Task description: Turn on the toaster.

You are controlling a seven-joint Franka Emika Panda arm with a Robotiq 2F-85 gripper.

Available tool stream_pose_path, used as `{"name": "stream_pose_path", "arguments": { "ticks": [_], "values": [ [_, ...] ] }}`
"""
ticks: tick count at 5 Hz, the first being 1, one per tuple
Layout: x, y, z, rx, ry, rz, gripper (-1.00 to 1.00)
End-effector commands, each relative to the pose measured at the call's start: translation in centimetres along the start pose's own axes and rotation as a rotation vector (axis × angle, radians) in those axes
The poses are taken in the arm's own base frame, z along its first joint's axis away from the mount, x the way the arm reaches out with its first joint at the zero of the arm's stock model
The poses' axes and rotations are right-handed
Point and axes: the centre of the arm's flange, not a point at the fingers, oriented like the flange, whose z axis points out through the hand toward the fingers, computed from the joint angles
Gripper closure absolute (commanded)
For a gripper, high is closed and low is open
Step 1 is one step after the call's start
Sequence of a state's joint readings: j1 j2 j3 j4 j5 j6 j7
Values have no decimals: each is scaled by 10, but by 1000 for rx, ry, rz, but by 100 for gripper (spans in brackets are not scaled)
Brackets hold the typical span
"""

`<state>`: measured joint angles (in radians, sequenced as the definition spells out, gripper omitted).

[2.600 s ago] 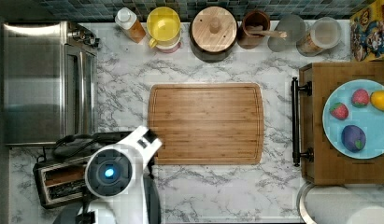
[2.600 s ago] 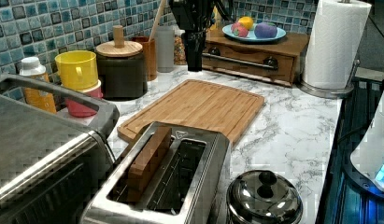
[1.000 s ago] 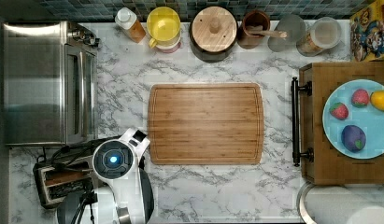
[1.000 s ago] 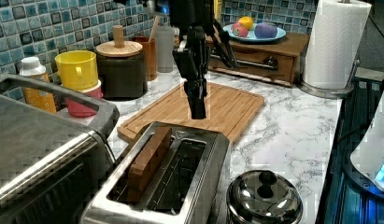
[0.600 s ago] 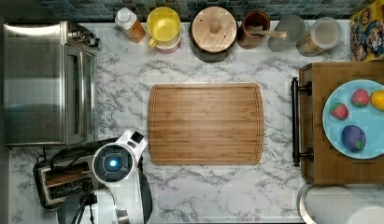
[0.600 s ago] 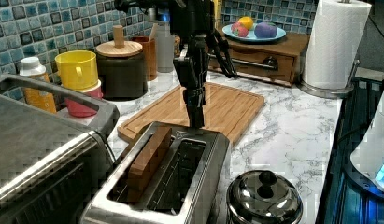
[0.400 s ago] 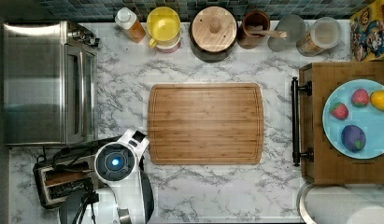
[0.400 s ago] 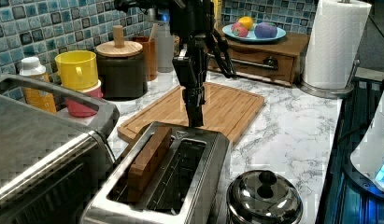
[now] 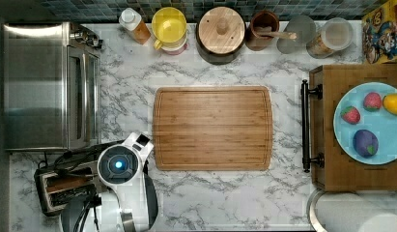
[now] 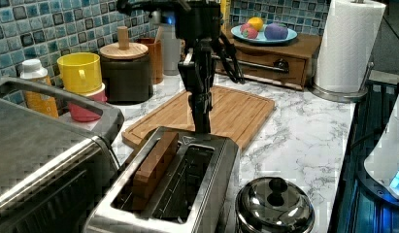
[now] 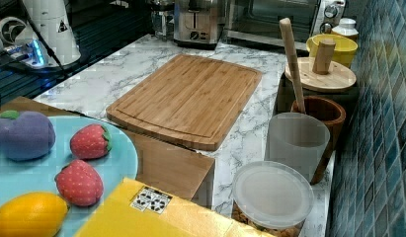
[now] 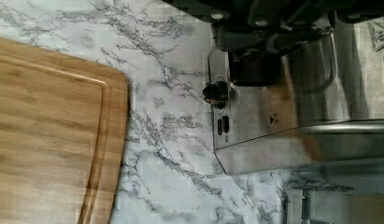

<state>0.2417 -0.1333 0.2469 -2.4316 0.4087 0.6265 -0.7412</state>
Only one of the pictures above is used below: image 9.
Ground brown utensil holder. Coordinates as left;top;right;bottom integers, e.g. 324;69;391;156
245;11;280;51

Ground clear bottle amber liquid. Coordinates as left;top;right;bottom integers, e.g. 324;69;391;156
119;8;151;44

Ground wooden spoon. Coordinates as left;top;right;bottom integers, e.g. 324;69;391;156
255;27;298;40

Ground pink toy strawberry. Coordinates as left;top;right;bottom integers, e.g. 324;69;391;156
363;92;382;111

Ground yellow mug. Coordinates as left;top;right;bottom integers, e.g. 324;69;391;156
152;7;186;49

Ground wooden drawer cabinet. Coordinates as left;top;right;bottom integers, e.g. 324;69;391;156
307;64;397;191

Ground black cabinet handle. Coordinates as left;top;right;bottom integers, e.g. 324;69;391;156
300;79;325;173

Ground bamboo cutting board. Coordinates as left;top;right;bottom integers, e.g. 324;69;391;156
153;86;273;171

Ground stainless steel toaster oven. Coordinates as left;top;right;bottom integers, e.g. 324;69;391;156
3;22;102;152

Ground colourful cereal box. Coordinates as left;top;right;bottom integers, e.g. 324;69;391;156
362;0;397;64

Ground pink round lid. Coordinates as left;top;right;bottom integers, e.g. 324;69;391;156
161;42;187;55

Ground clear jar with cereal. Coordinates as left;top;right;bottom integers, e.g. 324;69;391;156
306;17;354;59

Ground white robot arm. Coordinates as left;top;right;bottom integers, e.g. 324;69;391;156
59;132;158;232

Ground empty clear glass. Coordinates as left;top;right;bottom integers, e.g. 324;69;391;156
276;15;316;54

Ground yellow toy lemon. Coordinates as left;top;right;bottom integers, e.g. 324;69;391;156
383;94;397;115

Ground dark canister wooden lid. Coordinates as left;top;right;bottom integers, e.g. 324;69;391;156
195;7;246;65

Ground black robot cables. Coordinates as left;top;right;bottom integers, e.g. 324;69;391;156
37;140;123;232

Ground silver slot toaster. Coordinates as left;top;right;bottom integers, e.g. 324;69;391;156
34;160;106;217

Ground red toy strawberry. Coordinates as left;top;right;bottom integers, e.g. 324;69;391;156
340;106;360;125

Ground light blue plate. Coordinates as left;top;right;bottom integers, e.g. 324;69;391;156
333;82;397;165

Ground purple toy plum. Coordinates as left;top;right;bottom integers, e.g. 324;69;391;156
353;130;379;158

